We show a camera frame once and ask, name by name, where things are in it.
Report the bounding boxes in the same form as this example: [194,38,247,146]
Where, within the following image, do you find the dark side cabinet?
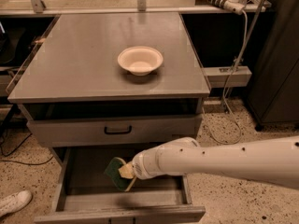
[247,0,299,131]

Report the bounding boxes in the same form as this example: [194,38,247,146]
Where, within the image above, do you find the white power strip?
[195,0,247,16]

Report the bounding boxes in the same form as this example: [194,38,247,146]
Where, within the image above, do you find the open grey middle drawer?
[34,144,206,224]

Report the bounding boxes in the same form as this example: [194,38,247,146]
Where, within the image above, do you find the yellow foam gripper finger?
[119,162,135,179]

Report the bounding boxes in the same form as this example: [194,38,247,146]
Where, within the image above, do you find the black drawer handle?
[104,125,132,135]

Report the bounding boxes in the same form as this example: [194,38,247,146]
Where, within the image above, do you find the white paper bowl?
[118,46,164,76]

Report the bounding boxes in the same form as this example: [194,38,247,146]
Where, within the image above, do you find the grey upper drawer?
[27,115,202,147]

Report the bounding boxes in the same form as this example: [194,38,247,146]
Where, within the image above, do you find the white sneaker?
[0,190,33,217]

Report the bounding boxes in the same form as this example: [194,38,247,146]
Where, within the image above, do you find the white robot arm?
[118,136,299,189]

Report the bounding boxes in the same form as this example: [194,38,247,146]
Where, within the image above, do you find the grey metal bracket box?
[204,66,251,88]

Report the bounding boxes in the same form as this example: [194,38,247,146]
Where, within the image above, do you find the black floor cable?
[0,132,54,166]

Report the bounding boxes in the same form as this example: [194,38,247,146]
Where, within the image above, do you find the white power cable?
[202,9,249,146]

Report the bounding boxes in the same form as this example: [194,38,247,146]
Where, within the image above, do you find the grey drawer cabinet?
[7,12,211,224]

